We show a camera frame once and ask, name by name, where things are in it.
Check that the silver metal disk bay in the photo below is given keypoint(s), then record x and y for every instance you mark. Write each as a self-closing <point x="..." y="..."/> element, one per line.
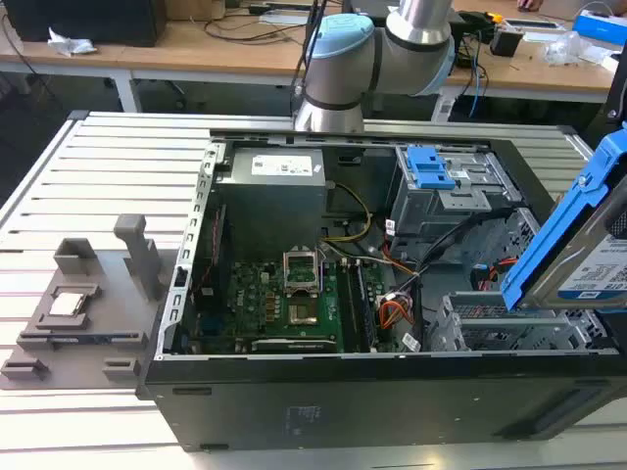
<point x="490" y="333"/>

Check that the CPU socket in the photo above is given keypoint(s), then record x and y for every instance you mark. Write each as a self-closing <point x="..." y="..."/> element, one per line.
<point x="303" y="314"/>

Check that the yellow black tool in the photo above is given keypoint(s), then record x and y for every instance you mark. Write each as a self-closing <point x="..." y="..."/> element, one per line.
<point x="495" y="18"/>

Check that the wooden desk white frame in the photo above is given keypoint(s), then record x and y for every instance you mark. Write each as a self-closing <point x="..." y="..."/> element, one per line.
<point x="196" y="56"/>
<point x="539" y="73"/>

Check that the hard disk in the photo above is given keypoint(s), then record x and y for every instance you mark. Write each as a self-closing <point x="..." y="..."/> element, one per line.
<point x="553" y="235"/>

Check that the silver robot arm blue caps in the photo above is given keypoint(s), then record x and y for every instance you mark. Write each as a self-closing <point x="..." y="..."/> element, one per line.
<point x="338" y="73"/>

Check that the crumpled white paper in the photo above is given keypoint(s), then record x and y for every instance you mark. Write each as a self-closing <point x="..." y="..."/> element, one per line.
<point x="71" y="44"/>

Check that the silver CPU chip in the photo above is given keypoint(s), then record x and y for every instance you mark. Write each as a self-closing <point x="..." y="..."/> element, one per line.
<point x="64" y="303"/>

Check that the green motherboard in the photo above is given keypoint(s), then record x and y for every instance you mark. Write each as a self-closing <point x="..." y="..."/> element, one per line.
<point x="255" y="294"/>

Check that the black box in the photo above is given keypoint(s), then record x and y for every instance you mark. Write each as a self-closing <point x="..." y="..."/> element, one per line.
<point x="88" y="19"/>

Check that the grey power supply unit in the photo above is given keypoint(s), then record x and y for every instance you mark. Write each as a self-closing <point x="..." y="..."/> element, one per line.
<point x="274" y="205"/>

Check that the small black device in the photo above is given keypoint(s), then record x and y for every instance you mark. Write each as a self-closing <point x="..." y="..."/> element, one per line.
<point x="504" y="41"/>

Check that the black open PC case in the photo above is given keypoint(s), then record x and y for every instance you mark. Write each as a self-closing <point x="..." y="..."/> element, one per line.
<point x="343" y="406"/>

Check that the blue plastic cage latch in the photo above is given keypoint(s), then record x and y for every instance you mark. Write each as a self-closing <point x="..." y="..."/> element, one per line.
<point x="428" y="169"/>

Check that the grey metal drive cage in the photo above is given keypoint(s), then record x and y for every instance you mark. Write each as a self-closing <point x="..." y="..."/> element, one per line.
<point x="441" y="215"/>

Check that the clear plastic bag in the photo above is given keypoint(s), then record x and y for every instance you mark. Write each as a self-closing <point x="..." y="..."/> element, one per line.
<point x="568" y="49"/>

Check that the black RAM slot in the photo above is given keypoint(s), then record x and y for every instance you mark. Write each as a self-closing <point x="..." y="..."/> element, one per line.
<point x="362" y="303"/>
<point x="354" y="303"/>
<point x="370" y="303"/>

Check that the blue cardboard box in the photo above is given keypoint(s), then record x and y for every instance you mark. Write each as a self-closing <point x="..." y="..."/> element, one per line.
<point x="600" y="27"/>

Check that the grey parts rack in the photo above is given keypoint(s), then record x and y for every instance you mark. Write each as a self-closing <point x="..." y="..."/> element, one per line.
<point x="112" y="318"/>

